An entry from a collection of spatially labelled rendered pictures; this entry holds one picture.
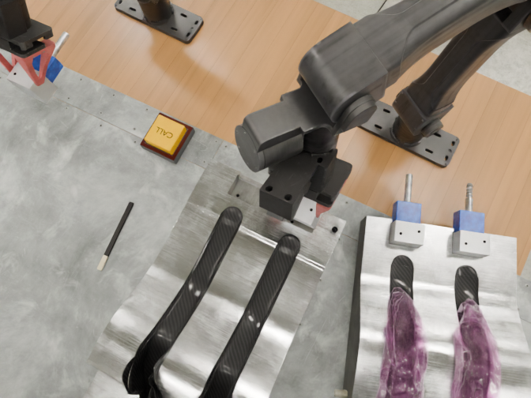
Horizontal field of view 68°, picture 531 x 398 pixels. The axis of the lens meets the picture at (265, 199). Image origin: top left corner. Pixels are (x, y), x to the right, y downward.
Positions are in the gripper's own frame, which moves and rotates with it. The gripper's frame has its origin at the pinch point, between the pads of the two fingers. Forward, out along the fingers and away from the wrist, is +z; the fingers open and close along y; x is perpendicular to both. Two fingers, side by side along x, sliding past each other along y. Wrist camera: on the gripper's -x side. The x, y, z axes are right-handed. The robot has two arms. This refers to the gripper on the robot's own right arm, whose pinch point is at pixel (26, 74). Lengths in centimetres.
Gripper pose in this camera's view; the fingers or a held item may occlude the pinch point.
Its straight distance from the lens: 83.1
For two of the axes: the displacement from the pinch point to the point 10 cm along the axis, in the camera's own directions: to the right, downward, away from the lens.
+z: -1.8, 6.4, 7.4
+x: 3.9, -6.5, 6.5
